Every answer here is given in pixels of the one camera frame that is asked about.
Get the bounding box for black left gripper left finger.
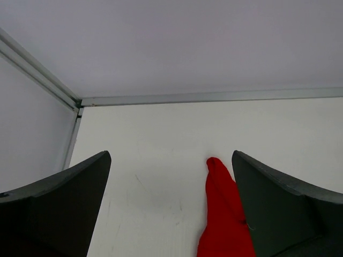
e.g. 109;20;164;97
1;151;111;256

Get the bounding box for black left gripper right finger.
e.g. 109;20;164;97
232;150;342;256

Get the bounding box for red t shirt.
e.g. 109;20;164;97
197;157;256;256

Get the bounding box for left aluminium frame bar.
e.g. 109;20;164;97
62;107;84;170

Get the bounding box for aluminium frame bar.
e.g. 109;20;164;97
62;107;84;170
81;87;342;107

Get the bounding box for rear aluminium frame bar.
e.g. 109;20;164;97
81;87;342;107

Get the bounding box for left aluminium frame post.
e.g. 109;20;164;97
1;29;81;112

